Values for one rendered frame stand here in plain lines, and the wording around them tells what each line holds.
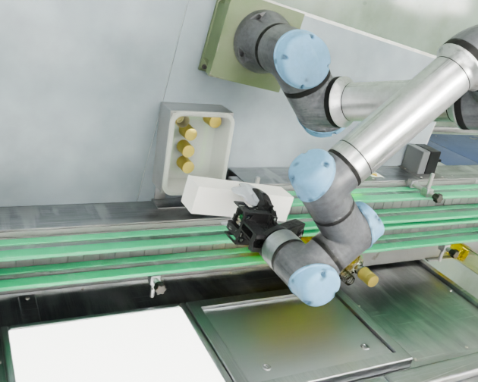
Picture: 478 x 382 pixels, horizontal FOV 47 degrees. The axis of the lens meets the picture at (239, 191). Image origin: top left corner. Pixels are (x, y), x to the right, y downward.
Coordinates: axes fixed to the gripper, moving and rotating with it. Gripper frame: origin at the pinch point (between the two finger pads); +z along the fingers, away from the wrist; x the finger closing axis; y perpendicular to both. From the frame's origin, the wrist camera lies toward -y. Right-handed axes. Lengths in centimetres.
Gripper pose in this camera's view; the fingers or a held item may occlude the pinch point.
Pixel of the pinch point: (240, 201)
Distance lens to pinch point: 118.8
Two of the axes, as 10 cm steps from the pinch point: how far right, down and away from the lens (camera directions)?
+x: -2.9, 9.1, 3.1
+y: -8.6, -1.0, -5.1
